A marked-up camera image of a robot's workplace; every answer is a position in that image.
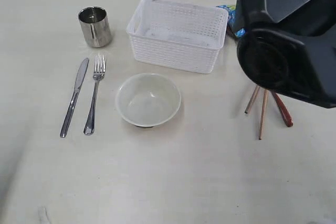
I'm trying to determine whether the brown round plate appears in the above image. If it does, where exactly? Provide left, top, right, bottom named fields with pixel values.
left=226, top=25, right=238, bottom=41

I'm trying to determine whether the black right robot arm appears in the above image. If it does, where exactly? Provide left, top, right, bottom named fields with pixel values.
left=126, top=0, right=335, bottom=109

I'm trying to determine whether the blue chips bag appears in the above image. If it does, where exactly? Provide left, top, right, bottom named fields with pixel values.
left=217, top=5, right=245, bottom=39

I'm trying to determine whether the dark red wooden spoon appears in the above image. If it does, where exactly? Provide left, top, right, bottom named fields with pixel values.
left=271, top=92, right=293, bottom=127

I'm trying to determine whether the silver table knife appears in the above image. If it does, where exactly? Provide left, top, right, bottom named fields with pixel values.
left=60, top=58, right=89, bottom=138

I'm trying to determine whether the white perforated plastic basket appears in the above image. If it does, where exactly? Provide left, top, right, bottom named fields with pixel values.
left=126, top=0, right=228, bottom=74

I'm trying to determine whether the silver fork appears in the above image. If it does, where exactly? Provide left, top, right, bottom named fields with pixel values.
left=83, top=54, right=106, bottom=135

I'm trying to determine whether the white ceramic bowl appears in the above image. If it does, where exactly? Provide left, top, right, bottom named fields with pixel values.
left=115, top=73, right=182, bottom=129

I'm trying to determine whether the shiny steel cup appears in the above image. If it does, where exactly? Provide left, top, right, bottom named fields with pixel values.
left=78, top=6, right=112, bottom=48

